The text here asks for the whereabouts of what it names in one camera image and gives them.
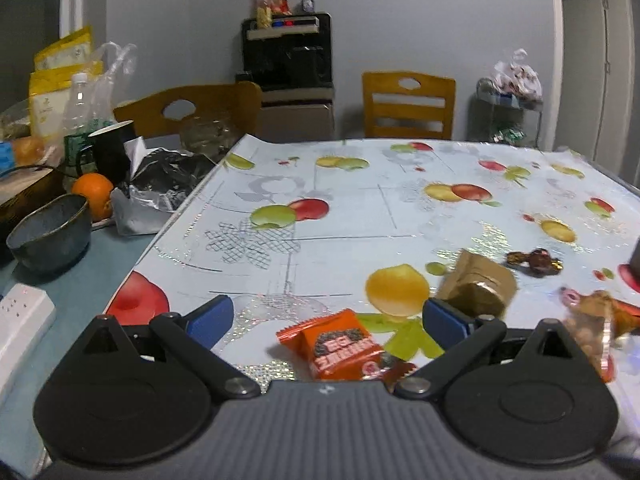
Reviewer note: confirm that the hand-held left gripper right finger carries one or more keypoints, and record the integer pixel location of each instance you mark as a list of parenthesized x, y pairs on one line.
[(445, 322)]

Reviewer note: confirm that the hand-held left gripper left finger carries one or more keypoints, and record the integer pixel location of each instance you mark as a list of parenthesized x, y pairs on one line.
[(212, 317)]

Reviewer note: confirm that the gold foil snack packet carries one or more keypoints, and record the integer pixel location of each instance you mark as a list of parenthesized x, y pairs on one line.
[(480, 280)]

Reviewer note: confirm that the orange snack packet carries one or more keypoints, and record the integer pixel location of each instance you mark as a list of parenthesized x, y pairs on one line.
[(340, 347)]

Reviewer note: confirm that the brown candy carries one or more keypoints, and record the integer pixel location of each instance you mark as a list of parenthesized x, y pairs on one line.
[(540, 261)]

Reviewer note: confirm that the clear nut snack bag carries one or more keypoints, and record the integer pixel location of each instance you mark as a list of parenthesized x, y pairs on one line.
[(587, 330)]

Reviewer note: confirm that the fruit print tablecloth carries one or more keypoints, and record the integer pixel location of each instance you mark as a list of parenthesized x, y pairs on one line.
[(350, 220)]

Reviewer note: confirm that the crumpled black and silver bag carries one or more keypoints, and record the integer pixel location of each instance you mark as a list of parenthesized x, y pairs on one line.
[(165, 175)]

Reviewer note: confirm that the orange fruit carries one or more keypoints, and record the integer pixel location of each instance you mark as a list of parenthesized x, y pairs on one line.
[(92, 192), (29, 151)]

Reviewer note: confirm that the blue-grey bowl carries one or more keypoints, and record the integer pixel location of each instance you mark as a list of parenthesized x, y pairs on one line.
[(50, 240)]

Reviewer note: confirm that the white power strip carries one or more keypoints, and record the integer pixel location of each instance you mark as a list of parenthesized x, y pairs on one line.
[(20, 320)]

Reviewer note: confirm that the black mug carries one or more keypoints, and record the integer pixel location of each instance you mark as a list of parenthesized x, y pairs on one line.
[(110, 152)]

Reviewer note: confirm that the green foil packet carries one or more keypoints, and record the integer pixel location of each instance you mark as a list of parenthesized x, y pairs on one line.
[(507, 135)]

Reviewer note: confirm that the wooden chair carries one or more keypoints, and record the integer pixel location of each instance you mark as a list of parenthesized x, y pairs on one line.
[(220, 105), (385, 85)]

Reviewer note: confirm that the green mug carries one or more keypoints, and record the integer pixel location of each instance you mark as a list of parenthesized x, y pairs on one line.
[(75, 152)]

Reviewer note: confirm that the metal storage rack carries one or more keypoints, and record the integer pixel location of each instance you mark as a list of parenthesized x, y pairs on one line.
[(482, 110)]

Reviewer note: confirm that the dark wooden box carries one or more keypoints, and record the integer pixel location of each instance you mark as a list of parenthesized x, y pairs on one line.
[(25, 195)]

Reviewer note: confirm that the clear plastic water bottle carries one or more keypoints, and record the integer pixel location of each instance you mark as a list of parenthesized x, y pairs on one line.
[(79, 105)]

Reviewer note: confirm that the white printed plastic bag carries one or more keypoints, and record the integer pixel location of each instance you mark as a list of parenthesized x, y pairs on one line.
[(520, 80)]

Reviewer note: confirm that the clear plastic bag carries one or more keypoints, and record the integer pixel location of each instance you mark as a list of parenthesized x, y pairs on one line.
[(112, 75)]

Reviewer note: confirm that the black water dispenser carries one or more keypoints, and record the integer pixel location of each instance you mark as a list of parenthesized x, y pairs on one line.
[(285, 60)]

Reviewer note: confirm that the large yellow bag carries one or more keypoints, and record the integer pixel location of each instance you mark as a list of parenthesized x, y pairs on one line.
[(47, 105)]

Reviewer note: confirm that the grey interior door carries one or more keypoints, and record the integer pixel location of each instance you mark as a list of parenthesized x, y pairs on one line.
[(580, 85)]

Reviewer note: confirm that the small yellow bag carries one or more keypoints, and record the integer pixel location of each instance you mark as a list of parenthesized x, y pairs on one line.
[(65, 50)]

